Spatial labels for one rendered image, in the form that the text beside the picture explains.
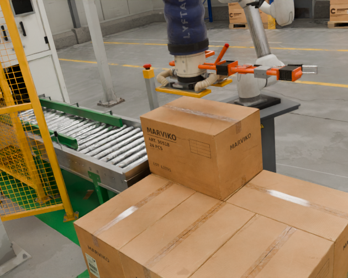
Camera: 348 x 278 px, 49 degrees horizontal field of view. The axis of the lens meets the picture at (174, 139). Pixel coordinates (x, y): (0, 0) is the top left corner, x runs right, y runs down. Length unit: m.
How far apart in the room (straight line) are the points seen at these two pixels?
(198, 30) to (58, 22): 10.33
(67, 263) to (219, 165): 1.36
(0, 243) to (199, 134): 1.66
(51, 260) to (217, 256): 1.47
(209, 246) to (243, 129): 0.67
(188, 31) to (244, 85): 0.83
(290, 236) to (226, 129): 0.60
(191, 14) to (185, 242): 1.13
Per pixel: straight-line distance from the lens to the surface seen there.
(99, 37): 5.65
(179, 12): 2.02
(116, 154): 2.87
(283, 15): 2.36
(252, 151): 2.24
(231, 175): 2.13
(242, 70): 1.92
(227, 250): 1.82
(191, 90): 2.06
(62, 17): 12.32
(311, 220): 1.98
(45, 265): 2.91
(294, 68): 1.80
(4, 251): 3.02
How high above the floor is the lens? 1.74
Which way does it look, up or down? 24 degrees down
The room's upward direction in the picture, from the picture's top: 9 degrees counter-clockwise
